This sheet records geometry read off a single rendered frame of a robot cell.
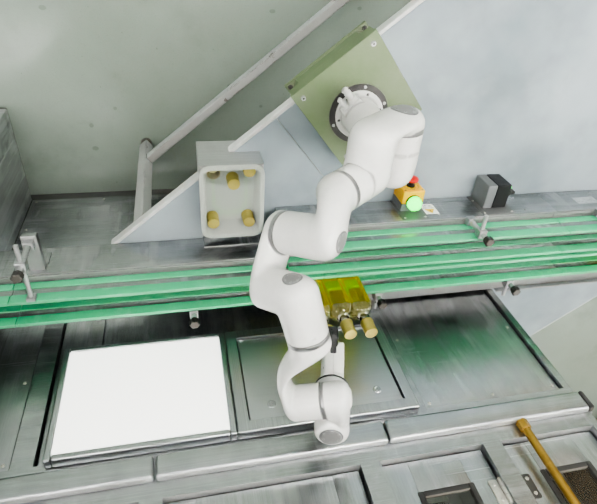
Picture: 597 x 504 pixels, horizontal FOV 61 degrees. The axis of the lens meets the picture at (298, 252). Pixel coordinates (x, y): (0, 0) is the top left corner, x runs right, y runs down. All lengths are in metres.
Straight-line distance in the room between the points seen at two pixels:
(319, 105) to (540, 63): 0.67
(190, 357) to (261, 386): 0.22
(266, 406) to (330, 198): 0.63
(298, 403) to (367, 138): 0.54
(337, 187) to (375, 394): 0.66
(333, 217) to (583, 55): 1.08
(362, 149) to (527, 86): 0.81
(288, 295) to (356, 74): 0.65
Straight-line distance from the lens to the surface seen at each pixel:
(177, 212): 1.51
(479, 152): 1.69
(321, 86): 1.31
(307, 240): 0.89
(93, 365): 1.47
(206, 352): 1.45
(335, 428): 1.11
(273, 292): 0.91
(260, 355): 1.44
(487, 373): 1.59
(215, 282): 1.41
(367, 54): 1.32
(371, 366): 1.45
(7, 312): 1.57
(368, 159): 0.98
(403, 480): 1.32
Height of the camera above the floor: 2.04
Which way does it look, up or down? 52 degrees down
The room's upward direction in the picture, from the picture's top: 160 degrees clockwise
